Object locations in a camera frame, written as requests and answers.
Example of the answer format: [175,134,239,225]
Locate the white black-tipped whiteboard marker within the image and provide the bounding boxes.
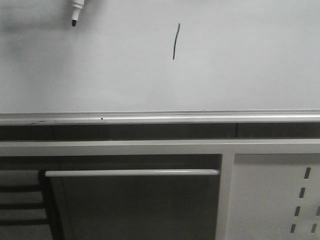
[71,0,85,27]

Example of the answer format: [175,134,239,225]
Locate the white horizontal rod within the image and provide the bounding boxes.
[44,169,221,178]

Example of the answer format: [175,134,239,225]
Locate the white whiteboard with aluminium frame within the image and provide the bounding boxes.
[0,0,320,126]

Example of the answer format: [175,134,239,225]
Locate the white metal shelving frame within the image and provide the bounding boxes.
[0,139,320,240]

